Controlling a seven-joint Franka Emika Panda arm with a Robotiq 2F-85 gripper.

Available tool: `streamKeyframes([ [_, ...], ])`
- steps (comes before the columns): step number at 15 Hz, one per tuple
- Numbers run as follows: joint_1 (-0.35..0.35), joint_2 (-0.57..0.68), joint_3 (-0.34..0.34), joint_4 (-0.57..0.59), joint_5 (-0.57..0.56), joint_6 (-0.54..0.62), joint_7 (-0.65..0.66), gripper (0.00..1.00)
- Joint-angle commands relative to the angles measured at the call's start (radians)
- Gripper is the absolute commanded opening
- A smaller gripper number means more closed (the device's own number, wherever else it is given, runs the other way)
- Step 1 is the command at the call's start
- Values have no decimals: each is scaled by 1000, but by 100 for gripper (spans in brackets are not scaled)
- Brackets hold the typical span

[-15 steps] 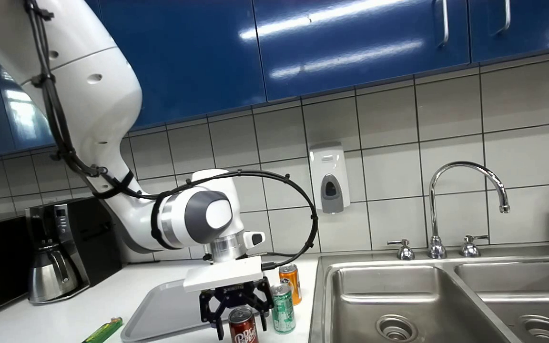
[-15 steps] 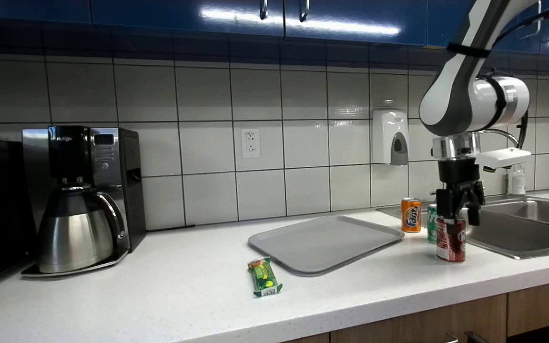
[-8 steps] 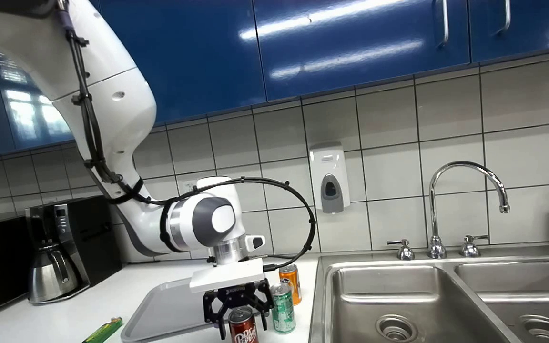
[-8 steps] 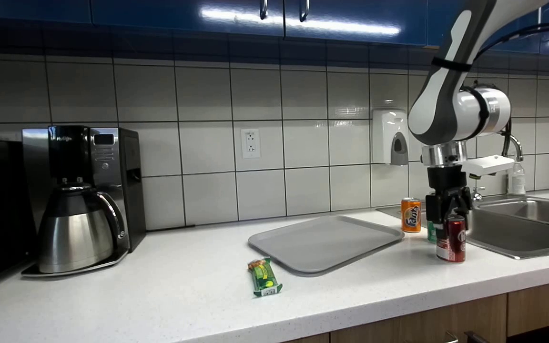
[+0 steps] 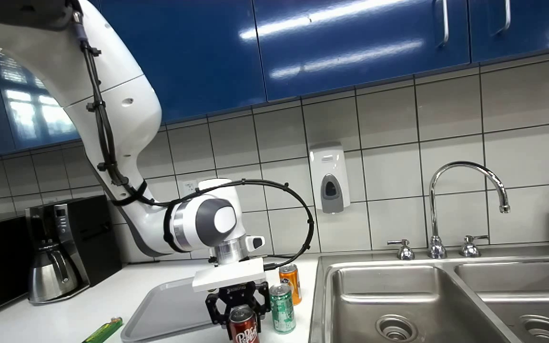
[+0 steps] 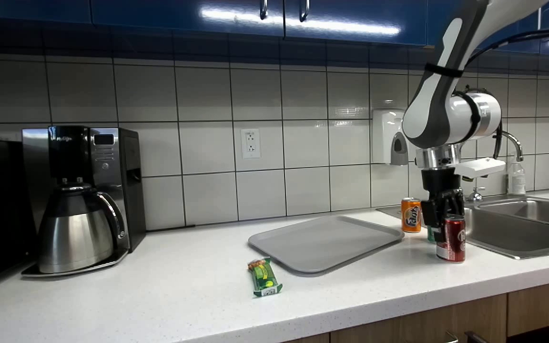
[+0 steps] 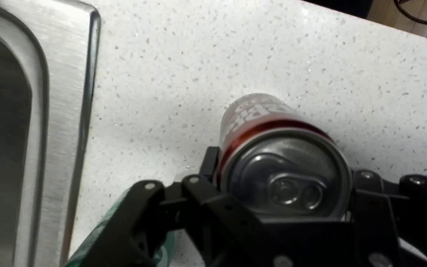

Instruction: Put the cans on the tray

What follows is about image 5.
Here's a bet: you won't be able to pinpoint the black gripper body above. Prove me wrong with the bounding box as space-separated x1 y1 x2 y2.
214 280 265 309

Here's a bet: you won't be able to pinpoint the green soda can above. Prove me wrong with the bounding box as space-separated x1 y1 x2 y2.
269 284 298 336

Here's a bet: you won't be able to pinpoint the orange Fanta can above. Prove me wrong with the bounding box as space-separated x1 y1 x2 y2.
279 263 303 307

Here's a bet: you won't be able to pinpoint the red Dr Pepper can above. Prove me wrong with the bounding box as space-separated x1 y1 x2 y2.
227 303 262 343

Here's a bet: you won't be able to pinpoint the grey plastic tray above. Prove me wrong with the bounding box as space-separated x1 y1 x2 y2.
119 275 271 343

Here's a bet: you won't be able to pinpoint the green snack packet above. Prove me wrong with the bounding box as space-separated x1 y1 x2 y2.
82 315 126 343

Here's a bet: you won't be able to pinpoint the stainless steel double sink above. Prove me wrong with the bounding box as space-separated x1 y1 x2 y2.
307 244 549 343

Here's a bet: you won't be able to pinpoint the black steel coffee maker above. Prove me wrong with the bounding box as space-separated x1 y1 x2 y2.
27 193 126 307

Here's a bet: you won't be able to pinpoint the steel coffee carafe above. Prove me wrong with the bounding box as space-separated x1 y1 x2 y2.
29 242 92 305

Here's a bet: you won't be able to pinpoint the chrome gooseneck faucet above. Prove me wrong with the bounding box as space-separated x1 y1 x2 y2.
427 160 513 259

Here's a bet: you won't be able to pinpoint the blue upper cabinets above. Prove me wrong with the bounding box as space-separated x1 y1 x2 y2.
0 0 549 164

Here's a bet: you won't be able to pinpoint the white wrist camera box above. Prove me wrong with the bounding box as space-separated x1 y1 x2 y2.
191 256 267 294

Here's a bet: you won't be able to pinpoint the white wall soap dispenser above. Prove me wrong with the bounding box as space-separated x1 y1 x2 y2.
309 143 353 216

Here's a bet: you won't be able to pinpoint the chrome faucet handle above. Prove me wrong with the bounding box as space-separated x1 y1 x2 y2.
385 238 416 261
458 235 492 259

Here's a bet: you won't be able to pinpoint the silver cabinet handle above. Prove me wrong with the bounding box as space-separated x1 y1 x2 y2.
492 0 515 37
439 0 452 46

